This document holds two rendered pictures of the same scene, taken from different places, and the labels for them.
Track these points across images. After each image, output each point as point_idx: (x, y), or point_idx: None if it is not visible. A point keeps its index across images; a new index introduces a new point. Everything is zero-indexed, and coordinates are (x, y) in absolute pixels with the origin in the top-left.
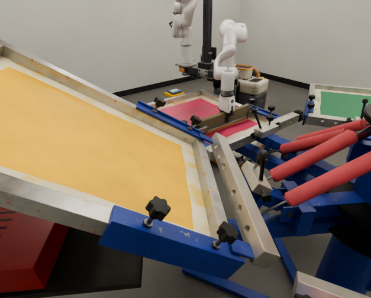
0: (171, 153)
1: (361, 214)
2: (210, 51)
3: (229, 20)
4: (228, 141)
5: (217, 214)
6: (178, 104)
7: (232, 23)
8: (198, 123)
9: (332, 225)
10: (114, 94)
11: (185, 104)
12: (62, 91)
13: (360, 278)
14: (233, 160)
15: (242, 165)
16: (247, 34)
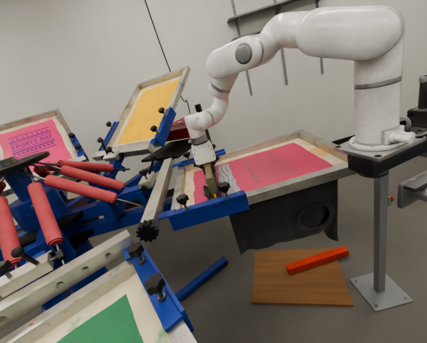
0: (148, 133)
1: (66, 201)
2: None
3: (272, 19)
4: (165, 165)
5: (114, 147)
6: (310, 152)
7: (274, 26)
8: (151, 131)
9: None
10: (174, 100)
11: (304, 156)
12: (174, 92)
13: None
14: (127, 150)
15: (120, 152)
16: (212, 65)
